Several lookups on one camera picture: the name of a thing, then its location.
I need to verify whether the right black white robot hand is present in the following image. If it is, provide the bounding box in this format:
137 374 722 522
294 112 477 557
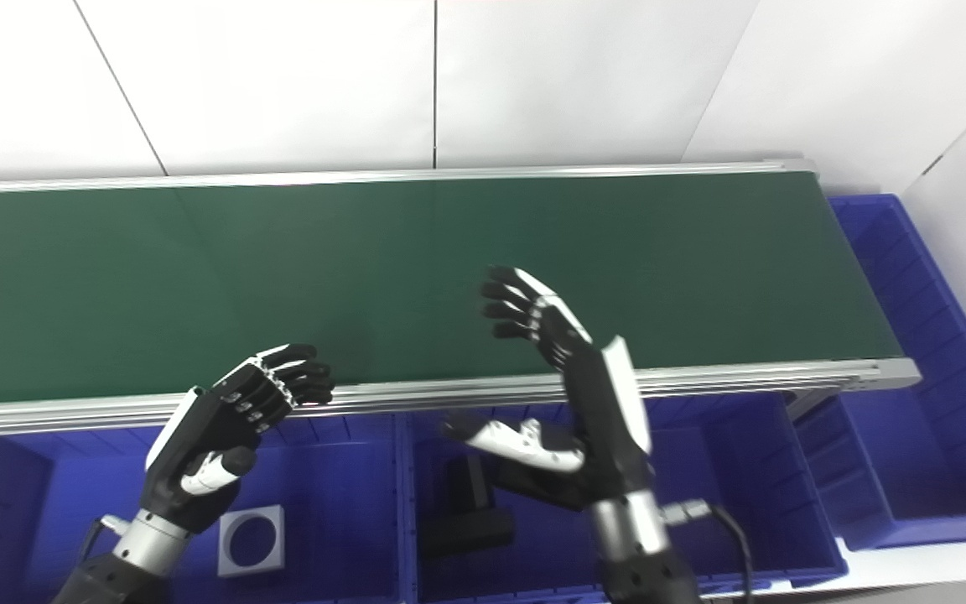
437 266 656 513

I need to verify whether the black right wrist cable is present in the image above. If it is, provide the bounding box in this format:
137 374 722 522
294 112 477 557
659 499 754 604

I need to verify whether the blue plastic bin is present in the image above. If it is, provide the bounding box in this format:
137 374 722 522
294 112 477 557
789 195 966 552
395 393 851 604
0 413 413 604

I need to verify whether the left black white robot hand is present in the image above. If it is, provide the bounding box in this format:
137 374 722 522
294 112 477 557
141 342 335 535

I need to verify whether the white square part with hole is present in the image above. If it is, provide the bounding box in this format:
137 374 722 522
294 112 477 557
216 504 287 578

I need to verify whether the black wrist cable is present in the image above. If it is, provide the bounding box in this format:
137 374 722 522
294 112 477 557
659 499 754 604
76 516 130 580

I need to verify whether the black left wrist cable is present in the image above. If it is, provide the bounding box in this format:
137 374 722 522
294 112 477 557
76 516 130 580

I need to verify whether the black cylinder on square base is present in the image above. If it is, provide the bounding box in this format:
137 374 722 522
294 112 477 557
418 456 517 560

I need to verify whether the green conveyor belt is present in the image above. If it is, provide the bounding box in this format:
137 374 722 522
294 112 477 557
0 170 905 408
0 158 922 439

